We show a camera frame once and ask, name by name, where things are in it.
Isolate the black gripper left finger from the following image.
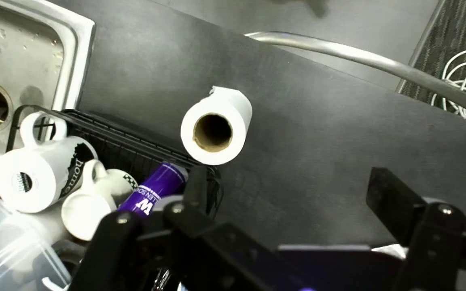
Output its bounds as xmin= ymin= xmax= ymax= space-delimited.
xmin=70 ymin=165 xmax=299 ymax=291

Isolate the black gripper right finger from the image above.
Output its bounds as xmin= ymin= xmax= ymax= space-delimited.
xmin=366 ymin=165 xmax=466 ymax=291

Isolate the purple spray bottle white top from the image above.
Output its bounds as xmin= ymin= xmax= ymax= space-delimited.
xmin=115 ymin=160 xmax=191 ymax=220

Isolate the plain white mug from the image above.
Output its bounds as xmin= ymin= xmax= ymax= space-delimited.
xmin=58 ymin=158 xmax=139 ymax=242

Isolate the tall white paper towel roll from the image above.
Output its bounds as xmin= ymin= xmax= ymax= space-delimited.
xmin=178 ymin=84 xmax=256 ymax=168

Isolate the white mug with black print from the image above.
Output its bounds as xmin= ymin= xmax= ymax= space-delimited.
xmin=0 ymin=110 xmax=100 ymax=215

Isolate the clear plastic container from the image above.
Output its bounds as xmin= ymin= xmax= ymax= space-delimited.
xmin=0 ymin=197 xmax=74 ymax=291

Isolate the stainless steel dishwasher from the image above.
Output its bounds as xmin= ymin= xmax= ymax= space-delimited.
xmin=241 ymin=29 xmax=466 ymax=129

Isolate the stainless steel sink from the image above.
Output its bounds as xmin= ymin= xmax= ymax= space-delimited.
xmin=0 ymin=0 xmax=97 ymax=170

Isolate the white coiled cable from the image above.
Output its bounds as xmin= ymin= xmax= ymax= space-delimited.
xmin=429 ymin=45 xmax=466 ymax=121

